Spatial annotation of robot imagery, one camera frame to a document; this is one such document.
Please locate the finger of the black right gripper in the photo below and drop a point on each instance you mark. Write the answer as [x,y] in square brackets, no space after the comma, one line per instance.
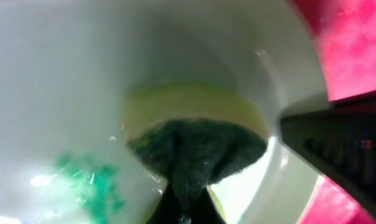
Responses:
[340,143]

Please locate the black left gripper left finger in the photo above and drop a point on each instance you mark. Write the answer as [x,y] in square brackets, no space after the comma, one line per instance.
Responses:
[168,210]

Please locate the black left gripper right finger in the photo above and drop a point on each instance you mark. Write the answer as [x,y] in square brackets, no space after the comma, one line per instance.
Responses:
[204,210]

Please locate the yellow green sponge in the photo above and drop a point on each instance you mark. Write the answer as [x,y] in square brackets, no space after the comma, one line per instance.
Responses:
[193,136]

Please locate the mint green plate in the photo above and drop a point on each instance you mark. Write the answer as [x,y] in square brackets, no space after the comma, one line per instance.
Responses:
[66,67]

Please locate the red plastic tray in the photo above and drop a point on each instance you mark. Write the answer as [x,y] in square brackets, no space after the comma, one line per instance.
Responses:
[344,32]

